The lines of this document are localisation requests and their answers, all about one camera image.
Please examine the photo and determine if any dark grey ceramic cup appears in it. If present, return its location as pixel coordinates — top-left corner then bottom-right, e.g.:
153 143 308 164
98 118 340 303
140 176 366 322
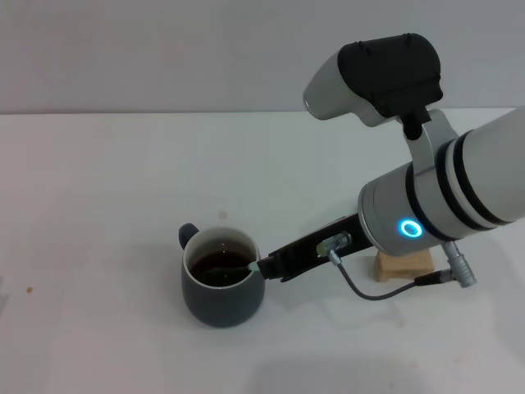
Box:
177 222 267 328

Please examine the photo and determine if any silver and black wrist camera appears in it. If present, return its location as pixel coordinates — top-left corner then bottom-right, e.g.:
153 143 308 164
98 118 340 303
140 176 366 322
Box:
302 32 459 176

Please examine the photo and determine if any dark brown coffee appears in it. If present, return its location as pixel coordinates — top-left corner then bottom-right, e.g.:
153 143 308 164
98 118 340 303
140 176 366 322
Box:
189 249 256 287

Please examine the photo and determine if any light blue handled metal spoon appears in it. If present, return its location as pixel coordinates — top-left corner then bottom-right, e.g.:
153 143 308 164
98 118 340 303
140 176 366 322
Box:
203 261 261 277

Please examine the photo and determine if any pale notched wooden block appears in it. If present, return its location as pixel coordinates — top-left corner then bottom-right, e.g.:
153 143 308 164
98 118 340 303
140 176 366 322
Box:
374 245 436 283

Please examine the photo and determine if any grey cable with metal plugs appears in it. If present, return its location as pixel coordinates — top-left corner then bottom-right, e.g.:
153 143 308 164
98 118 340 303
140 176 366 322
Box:
317 231 473 301

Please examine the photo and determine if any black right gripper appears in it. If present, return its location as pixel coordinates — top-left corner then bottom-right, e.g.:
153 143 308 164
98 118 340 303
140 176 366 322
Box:
258 213 373 283

